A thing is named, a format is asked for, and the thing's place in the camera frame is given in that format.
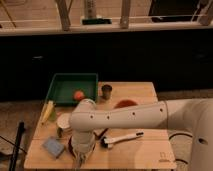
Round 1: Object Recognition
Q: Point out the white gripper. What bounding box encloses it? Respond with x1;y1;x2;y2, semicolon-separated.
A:
71;131;95;167

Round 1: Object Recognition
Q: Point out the blue towel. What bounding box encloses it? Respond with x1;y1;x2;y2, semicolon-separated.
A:
42;137;65;158

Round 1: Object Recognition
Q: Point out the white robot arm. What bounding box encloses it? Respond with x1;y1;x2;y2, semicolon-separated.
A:
69;98;213;171

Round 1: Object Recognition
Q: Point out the dark purple bowl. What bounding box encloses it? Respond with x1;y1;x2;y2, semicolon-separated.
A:
68;136;95;158

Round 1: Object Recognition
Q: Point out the orange ball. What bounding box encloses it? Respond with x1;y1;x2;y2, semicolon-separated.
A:
73;90;85;101

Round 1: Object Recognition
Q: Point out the yellow corn cob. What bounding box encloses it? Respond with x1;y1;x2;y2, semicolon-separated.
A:
41;101;54;124

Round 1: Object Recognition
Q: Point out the green plastic tray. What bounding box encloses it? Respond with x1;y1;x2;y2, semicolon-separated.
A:
46;73;98;106

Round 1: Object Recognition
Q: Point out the dark small cup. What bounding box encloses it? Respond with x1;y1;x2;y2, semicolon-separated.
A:
101;84;112;100

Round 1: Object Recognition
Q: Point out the black pole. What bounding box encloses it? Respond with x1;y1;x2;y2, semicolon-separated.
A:
9;122;25;171

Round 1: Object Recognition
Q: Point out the green base white stand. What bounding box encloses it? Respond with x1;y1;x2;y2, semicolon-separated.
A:
82;0;111;25

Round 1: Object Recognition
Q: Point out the white handled brush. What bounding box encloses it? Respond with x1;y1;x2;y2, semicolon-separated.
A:
100;132;144;148

